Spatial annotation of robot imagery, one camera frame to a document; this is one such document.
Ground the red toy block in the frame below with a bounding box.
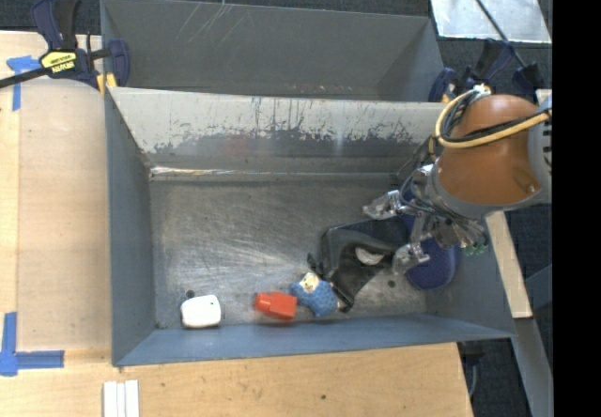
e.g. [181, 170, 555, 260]
[254, 290, 299, 323]

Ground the white rounded block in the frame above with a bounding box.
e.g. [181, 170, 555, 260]
[179, 294, 223, 330]

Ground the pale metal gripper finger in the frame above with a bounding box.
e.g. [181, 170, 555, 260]
[391, 213, 431, 276]
[362, 190, 410, 220]

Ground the black angular plastic object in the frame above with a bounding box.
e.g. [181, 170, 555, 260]
[306, 216, 410, 314]

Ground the blue toy animal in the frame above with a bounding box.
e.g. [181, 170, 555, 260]
[287, 270, 340, 319]

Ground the pale wood board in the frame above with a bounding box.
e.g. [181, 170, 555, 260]
[15, 76, 115, 352]

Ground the grey metal bin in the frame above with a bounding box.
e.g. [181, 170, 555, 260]
[99, 0, 518, 368]

